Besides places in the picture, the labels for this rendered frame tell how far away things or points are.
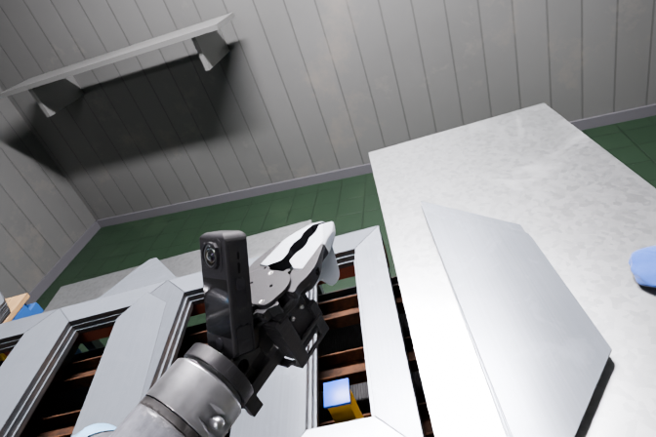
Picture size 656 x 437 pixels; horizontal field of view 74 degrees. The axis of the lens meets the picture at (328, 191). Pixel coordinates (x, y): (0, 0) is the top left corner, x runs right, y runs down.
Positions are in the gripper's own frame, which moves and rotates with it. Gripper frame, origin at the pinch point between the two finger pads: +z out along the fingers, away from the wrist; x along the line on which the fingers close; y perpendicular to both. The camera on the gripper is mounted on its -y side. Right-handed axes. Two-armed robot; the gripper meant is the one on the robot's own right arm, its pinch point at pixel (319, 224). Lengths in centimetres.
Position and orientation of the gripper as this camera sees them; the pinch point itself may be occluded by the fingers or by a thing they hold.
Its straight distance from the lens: 51.6
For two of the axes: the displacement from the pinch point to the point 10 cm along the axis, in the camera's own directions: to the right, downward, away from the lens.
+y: 4.0, 8.2, 4.2
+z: 5.1, -5.8, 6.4
